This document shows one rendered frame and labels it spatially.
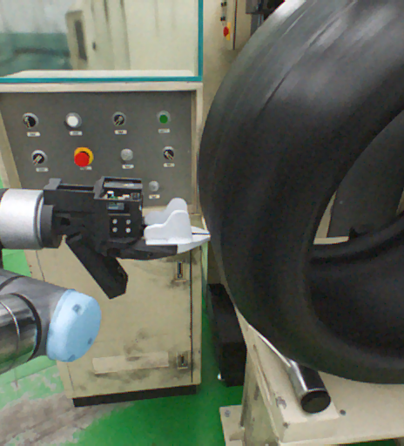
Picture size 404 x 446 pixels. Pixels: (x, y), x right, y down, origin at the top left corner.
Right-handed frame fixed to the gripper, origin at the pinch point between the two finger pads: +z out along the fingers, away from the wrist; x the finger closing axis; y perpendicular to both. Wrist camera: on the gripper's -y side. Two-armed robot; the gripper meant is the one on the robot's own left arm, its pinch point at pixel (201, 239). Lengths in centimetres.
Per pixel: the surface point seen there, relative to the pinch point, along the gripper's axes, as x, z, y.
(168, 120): 56, -2, 4
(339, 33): -8.5, 7.3, 26.0
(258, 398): 25, 31, -74
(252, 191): -9.6, 2.5, 11.8
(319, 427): -11.5, 20.4, -25.9
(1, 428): 48, -60, -120
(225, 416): 41, 29, -109
